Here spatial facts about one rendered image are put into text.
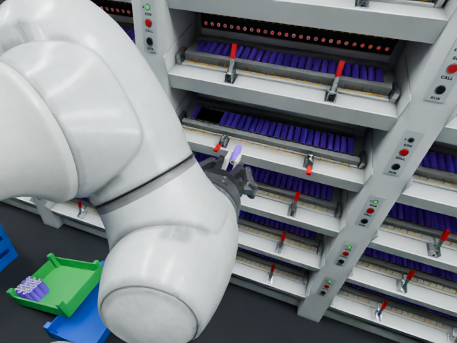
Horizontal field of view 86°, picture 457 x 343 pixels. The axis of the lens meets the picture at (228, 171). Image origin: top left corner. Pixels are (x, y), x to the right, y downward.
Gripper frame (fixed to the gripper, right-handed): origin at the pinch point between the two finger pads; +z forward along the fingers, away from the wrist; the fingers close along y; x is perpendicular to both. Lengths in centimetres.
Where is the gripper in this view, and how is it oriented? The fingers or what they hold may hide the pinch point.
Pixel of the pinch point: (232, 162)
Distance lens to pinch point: 55.7
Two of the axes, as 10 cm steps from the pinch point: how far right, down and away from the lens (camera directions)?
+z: 1.6, -3.0, 9.4
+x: -2.4, 9.1, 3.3
